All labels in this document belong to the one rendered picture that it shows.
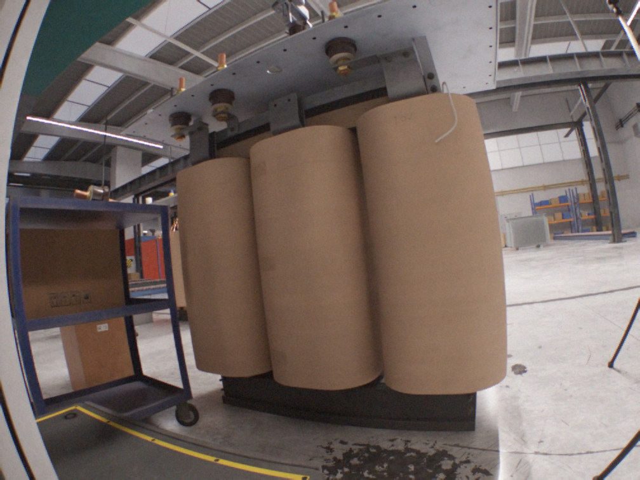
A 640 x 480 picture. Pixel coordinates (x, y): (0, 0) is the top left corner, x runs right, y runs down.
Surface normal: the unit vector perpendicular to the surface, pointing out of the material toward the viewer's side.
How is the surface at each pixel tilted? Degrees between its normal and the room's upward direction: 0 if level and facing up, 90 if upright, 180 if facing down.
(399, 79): 90
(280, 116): 90
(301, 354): 90
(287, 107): 90
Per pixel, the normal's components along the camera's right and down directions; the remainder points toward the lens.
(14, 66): 0.94, -0.12
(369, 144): -0.84, 0.07
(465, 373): -0.31, -0.01
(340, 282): 0.17, -0.07
